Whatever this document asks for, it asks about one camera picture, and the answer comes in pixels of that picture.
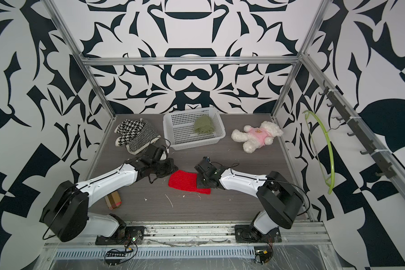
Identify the black white houndstooth scarf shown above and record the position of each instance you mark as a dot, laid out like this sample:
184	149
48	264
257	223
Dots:
136	135

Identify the red knitted scarf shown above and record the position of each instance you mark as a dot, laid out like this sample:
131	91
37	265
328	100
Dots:
185	181

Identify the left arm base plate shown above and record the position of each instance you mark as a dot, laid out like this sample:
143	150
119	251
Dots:
123	236

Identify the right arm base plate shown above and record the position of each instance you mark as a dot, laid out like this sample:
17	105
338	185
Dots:
249	234

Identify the grey wall hook rail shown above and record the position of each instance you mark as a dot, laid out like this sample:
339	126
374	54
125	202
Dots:
359	130

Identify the black connector hub right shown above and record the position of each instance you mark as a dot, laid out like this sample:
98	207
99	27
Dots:
263	256

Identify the white teddy bear pink shirt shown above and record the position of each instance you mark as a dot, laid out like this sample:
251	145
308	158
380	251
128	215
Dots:
254	138

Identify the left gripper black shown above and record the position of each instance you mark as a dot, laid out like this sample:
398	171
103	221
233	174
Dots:
172	168

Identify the black connector hub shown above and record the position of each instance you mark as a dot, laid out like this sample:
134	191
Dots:
115	254
263	256

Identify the green knitted scarf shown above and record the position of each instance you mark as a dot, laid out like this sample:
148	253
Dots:
204	125

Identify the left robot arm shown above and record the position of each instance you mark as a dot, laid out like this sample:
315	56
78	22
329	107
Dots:
67	214

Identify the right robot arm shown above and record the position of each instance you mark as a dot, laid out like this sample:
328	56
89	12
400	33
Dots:
280	199

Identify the white slotted cable duct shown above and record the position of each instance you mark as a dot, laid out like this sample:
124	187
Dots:
246	252

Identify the black connector hub left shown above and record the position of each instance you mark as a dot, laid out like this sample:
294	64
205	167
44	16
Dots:
115	254

